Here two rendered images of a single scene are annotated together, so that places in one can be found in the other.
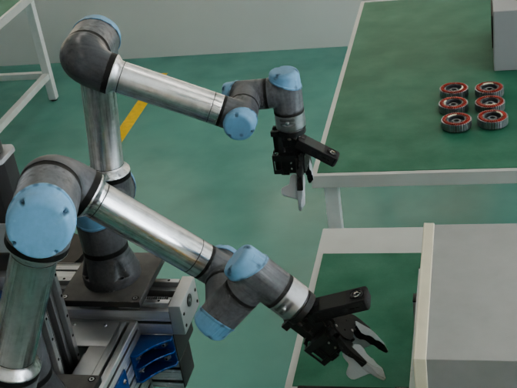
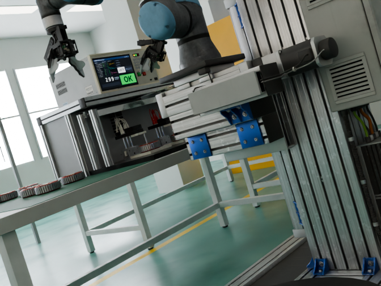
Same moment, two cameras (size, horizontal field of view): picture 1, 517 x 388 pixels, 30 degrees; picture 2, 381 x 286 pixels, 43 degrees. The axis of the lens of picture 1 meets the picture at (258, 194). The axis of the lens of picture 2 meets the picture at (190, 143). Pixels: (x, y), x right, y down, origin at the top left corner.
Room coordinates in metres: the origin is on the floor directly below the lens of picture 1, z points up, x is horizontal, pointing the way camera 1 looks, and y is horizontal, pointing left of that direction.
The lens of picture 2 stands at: (3.70, 1.08, 0.87)
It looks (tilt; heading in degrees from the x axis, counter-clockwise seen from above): 3 degrees down; 207
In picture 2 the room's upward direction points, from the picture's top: 17 degrees counter-clockwise
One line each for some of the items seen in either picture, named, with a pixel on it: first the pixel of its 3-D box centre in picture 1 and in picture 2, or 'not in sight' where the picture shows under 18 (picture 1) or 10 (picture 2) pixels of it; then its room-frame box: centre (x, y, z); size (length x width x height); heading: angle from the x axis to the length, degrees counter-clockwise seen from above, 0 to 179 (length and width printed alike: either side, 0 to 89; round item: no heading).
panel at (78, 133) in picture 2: not in sight; (127, 129); (1.46, -0.40, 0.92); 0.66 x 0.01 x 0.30; 165
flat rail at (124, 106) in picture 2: not in sight; (139, 102); (1.50, -0.25, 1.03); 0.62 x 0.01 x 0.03; 165
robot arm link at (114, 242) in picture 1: (99, 219); (186, 19); (2.12, 0.41, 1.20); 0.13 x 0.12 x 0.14; 171
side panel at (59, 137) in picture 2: not in sight; (64, 150); (1.74, -0.62, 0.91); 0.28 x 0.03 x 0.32; 75
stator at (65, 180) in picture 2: not in sight; (72, 177); (1.91, -0.48, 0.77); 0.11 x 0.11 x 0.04
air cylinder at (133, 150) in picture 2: not in sight; (131, 152); (1.61, -0.32, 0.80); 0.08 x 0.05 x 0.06; 165
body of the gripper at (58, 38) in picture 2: (291, 148); (60, 43); (2.18, -0.10, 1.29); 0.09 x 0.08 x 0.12; 73
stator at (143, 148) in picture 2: not in sight; (149, 146); (1.64, -0.18, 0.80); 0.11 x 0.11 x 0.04
